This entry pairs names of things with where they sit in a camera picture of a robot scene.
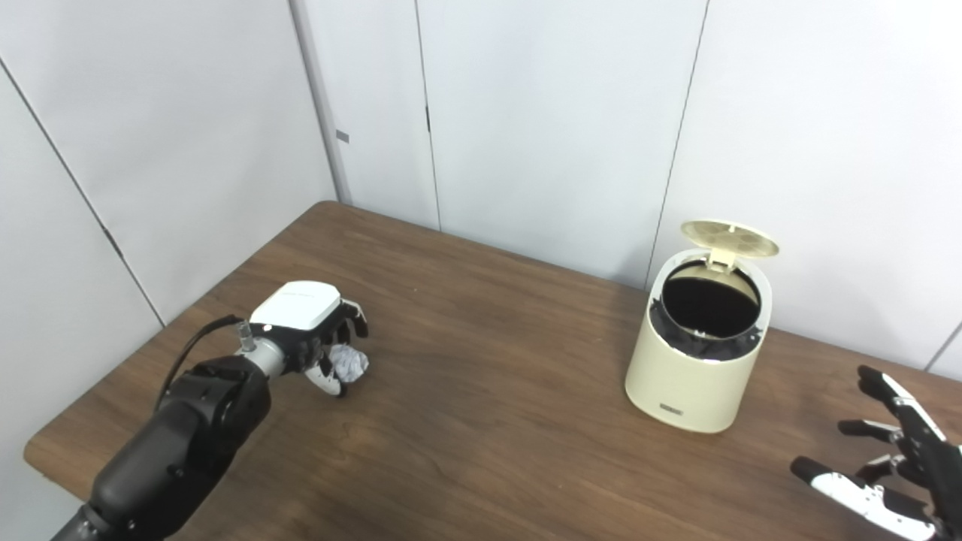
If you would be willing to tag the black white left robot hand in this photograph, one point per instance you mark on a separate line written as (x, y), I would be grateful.
(297, 308)

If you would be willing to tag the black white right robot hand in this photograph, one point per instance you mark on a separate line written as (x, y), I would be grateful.
(932, 473)

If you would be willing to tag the white paper ball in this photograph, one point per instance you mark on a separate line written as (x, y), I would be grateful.
(352, 364)

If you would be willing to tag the round cream bin lid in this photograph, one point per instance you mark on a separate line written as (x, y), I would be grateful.
(729, 237)

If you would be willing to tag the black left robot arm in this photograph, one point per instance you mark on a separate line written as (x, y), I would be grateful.
(173, 451)

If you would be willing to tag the cream desktop trash bin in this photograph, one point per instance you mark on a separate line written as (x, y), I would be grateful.
(684, 383)

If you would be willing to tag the black bin liner bag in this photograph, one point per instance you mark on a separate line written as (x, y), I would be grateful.
(710, 308)

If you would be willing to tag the grey wall corner post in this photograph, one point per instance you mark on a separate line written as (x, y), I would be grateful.
(319, 98)

